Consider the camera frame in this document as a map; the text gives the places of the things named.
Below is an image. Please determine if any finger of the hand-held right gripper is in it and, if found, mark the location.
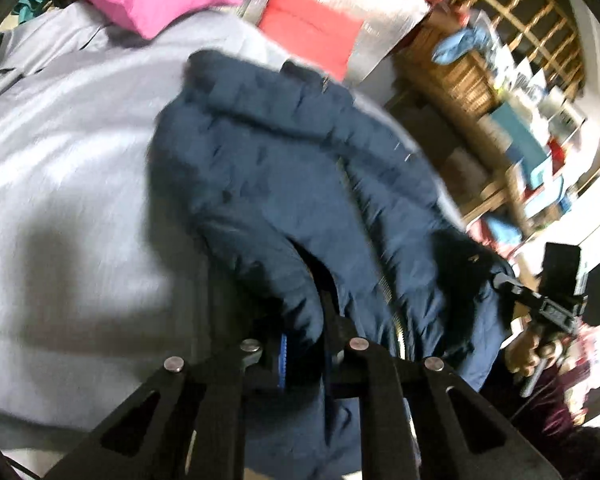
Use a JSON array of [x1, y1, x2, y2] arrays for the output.
[[490, 271, 543, 311]]

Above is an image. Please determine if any grey shirt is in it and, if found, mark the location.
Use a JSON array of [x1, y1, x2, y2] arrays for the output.
[[0, 20, 111, 101]]

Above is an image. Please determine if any grey bed sheet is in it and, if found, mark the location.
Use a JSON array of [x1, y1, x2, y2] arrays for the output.
[[0, 7, 461, 461]]

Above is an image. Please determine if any red pillow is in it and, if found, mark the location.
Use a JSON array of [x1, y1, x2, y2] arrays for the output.
[[257, 0, 366, 81]]

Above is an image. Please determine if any wooden side table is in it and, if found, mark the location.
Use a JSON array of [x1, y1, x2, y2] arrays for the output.
[[390, 85, 536, 236]]

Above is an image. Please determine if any person's right hand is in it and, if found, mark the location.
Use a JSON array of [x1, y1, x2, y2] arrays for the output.
[[510, 330, 566, 378]]

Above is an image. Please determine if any navy puffer jacket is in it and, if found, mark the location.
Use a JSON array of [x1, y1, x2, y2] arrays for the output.
[[147, 49, 518, 480]]

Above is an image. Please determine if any silver foil mat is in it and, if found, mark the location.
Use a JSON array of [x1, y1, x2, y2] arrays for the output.
[[195, 0, 431, 86]]

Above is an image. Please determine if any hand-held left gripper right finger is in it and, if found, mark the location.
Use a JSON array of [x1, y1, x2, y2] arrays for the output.
[[320, 287, 563, 480]]

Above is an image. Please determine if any person's right forearm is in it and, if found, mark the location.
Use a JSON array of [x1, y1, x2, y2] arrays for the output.
[[480, 355, 600, 456]]

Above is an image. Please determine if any teal cardboard box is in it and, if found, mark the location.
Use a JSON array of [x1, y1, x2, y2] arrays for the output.
[[490, 102, 551, 171]]

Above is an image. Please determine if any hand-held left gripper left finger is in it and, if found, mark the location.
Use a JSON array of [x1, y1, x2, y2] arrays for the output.
[[42, 332, 288, 480]]

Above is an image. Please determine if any wicker basket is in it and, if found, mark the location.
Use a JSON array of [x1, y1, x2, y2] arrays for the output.
[[395, 25, 501, 121]]

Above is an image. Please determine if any wooden stair railing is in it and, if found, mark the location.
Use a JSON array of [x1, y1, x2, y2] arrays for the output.
[[450, 0, 588, 106]]

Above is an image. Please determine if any blue folded cloth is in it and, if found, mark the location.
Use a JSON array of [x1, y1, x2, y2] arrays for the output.
[[485, 212, 523, 246]]

